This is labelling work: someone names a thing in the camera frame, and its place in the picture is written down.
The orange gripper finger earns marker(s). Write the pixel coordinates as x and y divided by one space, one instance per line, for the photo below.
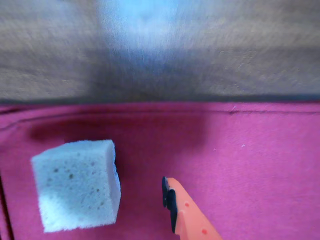
190 215

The grey sponge cube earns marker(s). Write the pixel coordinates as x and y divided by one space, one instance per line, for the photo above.
75 185

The dark red cloth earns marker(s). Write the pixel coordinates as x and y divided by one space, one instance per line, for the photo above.
250 175

